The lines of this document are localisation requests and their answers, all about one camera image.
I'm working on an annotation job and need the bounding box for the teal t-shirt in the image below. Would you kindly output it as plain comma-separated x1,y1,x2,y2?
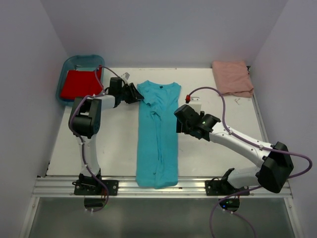
136,80,181,189

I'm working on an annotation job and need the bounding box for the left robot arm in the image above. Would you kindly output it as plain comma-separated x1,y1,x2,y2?
68,77,144,195

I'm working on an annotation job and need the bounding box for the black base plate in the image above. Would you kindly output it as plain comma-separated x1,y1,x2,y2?
205,178,250,196
72,179,119,196

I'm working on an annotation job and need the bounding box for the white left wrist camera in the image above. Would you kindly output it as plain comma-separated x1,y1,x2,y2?
121,72,130,80

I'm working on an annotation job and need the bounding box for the teal plastic bin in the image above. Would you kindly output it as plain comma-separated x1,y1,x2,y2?
55,55,105,107

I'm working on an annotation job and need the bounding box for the aluminium mounting rail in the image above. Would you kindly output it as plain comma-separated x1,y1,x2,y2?
32,176,293,199

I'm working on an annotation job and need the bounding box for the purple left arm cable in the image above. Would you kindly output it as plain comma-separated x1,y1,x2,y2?
68,65,124,211

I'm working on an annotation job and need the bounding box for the folded pink t-shirt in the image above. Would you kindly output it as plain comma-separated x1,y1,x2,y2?
211,60,254,98

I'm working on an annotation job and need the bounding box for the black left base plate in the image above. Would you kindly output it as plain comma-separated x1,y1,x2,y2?
72,179,119,196

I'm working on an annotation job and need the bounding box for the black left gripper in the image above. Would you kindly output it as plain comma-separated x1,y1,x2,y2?
118,83,144,104

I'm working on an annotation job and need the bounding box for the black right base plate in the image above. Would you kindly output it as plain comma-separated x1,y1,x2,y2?
205,178,250,196

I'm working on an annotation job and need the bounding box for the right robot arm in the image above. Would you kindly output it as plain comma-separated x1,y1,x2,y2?
174,104,294,195

